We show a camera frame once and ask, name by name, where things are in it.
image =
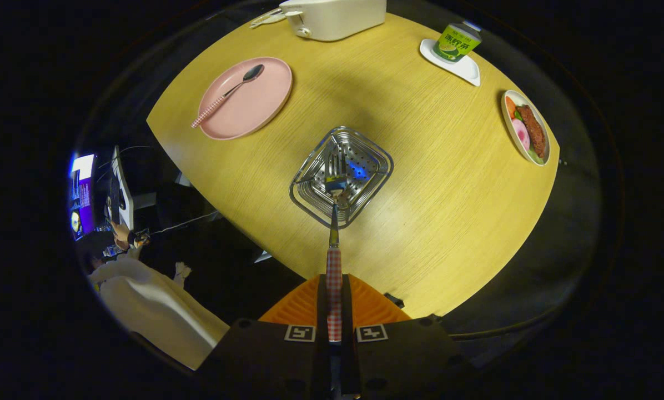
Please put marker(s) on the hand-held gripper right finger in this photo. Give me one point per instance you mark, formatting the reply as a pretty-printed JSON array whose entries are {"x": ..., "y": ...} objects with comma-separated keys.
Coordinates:
[{"x": 404, "y": 361}]

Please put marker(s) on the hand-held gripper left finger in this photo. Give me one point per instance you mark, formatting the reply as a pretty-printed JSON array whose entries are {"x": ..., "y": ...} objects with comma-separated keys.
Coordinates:
[{"x": 265, "y": 361}]

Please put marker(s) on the white monitor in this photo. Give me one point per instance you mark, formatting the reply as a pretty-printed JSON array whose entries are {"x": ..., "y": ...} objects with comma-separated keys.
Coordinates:
[{"x": 124, "y": 189}]

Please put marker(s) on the lit computer screen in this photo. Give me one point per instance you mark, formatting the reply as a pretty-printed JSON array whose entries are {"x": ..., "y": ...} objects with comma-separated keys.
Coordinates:
[{"x": 83, "y": 194}]

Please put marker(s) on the pink round plate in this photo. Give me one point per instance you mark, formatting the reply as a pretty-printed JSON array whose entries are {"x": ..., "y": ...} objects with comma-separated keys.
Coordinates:
[{"x": 254, "y": 105}]

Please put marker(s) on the white plate of food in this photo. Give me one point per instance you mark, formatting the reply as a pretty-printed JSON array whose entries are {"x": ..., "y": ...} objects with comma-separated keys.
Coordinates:
[{"x": 509, "y": 128}]

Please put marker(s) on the brown meat patty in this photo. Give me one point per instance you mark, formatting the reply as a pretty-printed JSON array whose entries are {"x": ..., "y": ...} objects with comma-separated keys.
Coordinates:
[{"x": 533, "y": 130}]

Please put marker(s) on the white square coaster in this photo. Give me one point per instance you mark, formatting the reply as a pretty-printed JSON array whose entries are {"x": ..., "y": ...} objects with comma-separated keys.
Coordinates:
[{"x": 466, "y": 69}]

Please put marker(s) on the green label drink bottle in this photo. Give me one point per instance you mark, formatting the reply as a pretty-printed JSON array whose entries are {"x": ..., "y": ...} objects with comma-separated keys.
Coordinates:
[{"x": 455, "y": 43}]

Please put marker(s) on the white divided seasoning tray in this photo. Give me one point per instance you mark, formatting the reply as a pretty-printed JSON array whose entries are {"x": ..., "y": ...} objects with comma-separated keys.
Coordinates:
[{"x": 265, "y": 19}]

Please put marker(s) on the white toaster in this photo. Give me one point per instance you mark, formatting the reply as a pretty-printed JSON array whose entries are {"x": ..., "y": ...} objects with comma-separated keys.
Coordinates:
[{"x": 337, "y": 16}]

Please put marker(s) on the black table bracket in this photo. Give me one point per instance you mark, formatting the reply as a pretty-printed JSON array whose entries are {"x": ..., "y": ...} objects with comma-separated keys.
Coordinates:
[{"x": 394, "y": 300}]

